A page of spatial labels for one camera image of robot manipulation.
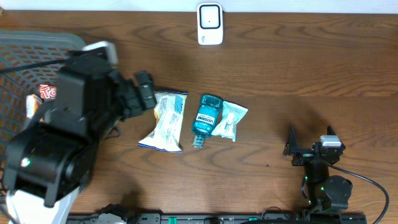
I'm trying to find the cream snack bag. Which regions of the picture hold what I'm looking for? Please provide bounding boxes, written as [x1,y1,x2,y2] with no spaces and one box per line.
[138,91,188,153]

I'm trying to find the teal mouthwash bottle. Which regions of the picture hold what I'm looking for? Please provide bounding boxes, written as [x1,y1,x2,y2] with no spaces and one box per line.
[192,95,223,148]

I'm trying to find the light teal candy packet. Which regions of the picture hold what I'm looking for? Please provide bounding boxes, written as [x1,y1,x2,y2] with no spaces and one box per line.
[211,101,248,142]

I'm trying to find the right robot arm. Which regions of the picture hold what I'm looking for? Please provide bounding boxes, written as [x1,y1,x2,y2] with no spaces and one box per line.
[283,126,353,212]

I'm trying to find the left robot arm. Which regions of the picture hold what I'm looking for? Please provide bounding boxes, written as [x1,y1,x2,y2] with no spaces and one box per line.
[3,50,156,223]

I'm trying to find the white barcode scanner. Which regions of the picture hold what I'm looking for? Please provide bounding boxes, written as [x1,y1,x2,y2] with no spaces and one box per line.
[197,2,224,45]

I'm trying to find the red Top candy bar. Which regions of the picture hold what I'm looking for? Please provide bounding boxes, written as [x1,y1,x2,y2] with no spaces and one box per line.
[39,84,57,100]

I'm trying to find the small orange snack packet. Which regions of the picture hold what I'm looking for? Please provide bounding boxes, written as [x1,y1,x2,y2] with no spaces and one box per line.
[25,94,43,119]

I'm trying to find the grey plastic basket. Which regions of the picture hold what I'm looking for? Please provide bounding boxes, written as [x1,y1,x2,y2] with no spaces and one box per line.
[1,30,86,150]

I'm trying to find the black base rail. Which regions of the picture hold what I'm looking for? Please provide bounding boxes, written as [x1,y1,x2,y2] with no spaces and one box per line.
[66,213,367,224]

